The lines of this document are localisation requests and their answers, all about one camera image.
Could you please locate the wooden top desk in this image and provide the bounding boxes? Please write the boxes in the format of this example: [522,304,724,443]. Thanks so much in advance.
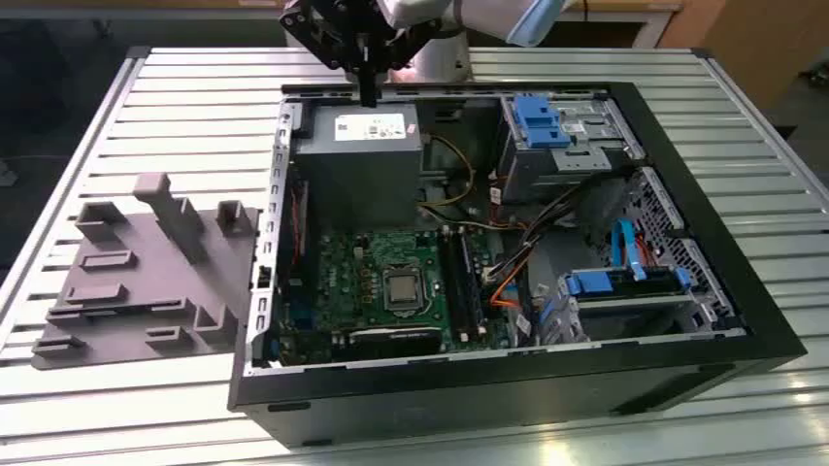
[0,0,687,50]

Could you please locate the hard disk in blue carrier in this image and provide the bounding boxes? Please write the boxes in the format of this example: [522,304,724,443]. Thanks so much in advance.
[562,266,692,302]

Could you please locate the silver CPU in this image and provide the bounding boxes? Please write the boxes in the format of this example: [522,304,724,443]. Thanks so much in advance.
[386,277,420,302]

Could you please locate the blue drive carrier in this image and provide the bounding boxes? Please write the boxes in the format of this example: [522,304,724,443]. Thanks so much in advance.
[514,94,572,150]

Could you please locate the black graphics card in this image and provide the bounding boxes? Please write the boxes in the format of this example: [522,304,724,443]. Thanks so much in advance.
[330,325,446,360]

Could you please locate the wooden cabinet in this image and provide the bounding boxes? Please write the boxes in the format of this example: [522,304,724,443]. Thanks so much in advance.
[657,0,829,116]

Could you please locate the grey power supply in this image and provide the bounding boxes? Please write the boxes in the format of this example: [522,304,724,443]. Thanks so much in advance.
[294,104,426,229]

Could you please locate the green motherboard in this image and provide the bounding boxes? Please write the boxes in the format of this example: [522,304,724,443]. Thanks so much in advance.
[278,225,520,353]

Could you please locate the black cable bundle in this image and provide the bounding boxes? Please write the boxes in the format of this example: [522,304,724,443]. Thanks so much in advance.
[517,163,640,258]

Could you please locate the CPU socket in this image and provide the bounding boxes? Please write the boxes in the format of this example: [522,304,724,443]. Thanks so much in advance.
[379,264,430,316]

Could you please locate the yellow wires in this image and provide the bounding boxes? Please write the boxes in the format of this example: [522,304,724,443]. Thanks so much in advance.
[417,135,478,215]

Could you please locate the dark RAM stick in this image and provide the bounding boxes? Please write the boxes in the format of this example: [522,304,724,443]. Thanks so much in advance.
[456,225,489,341]

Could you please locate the grey parts rack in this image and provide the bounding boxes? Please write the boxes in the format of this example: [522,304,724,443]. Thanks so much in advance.
[30,173,261,371]

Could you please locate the orange wire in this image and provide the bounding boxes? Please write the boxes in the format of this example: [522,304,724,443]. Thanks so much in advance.
[489,283,520,310]

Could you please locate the black PC case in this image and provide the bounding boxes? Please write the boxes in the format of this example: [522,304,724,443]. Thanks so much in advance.
[226,81,808,448]

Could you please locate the blue flat cable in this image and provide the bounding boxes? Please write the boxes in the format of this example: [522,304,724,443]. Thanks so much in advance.
[612,217,649,282]

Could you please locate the black RAM slot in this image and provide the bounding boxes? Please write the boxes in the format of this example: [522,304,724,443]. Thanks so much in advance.
[438,223,469,342]

